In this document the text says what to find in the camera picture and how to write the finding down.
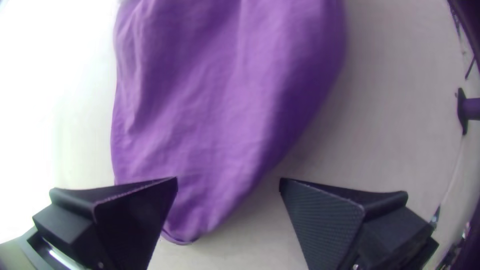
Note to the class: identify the dark t-shirt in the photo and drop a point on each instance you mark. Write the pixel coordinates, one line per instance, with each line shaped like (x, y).
(217, 112)

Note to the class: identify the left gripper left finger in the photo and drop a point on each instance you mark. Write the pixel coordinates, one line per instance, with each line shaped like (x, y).
(123, 221)

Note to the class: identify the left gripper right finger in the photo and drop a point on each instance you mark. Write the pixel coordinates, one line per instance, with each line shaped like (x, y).
(330, 232)

